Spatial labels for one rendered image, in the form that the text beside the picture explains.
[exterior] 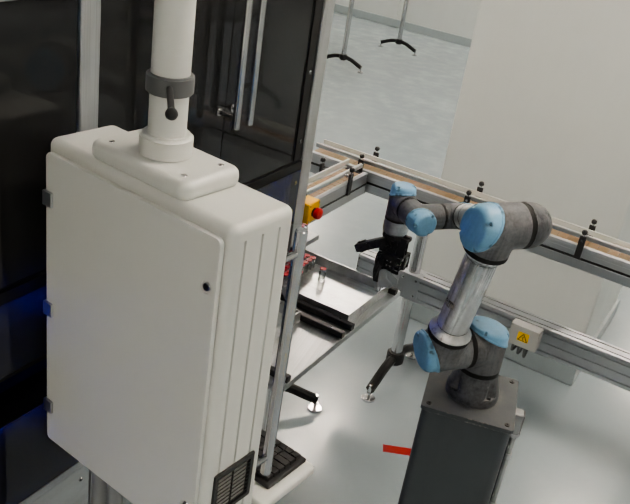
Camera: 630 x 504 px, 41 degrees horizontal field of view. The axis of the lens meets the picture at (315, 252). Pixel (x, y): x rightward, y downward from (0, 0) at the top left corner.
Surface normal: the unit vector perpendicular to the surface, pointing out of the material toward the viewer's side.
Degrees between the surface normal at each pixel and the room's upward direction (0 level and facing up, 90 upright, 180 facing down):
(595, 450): 0
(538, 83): 90
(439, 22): 90
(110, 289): 90
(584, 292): 90
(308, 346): 0
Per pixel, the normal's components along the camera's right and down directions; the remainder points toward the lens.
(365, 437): 0.14, -0.88
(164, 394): -0.61, 0.28
